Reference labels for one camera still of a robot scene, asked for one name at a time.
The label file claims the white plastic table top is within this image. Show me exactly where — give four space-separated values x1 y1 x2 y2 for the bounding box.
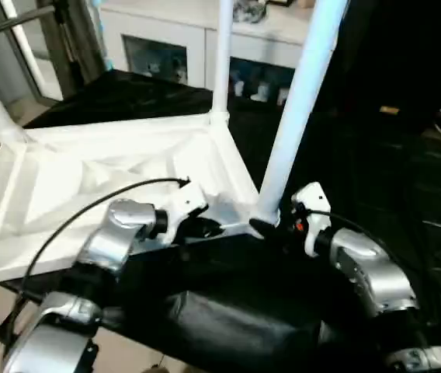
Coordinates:
0 110 271 295

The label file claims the black work mat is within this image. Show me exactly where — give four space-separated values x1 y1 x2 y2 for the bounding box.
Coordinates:
0 70 441 373

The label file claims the white glass-door cabinet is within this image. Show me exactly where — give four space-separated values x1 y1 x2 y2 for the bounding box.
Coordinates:
96 0 338 106

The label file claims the grey crumpled bundle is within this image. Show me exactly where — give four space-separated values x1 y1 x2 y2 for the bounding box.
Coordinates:
234 0 269 24

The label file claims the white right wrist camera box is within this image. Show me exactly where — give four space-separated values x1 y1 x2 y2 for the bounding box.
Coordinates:
290 182 332 257

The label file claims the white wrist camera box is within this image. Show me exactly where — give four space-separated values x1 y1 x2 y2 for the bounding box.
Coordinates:
158 180 210 243
290 182 332 257

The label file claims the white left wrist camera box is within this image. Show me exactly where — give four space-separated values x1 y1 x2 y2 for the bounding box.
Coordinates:
158 180 210 243

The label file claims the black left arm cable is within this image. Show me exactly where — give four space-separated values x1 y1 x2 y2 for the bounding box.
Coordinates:
7 177 193 343

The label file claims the grey metal rack frame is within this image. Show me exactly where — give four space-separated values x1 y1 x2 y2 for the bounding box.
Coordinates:
0 0 101 102

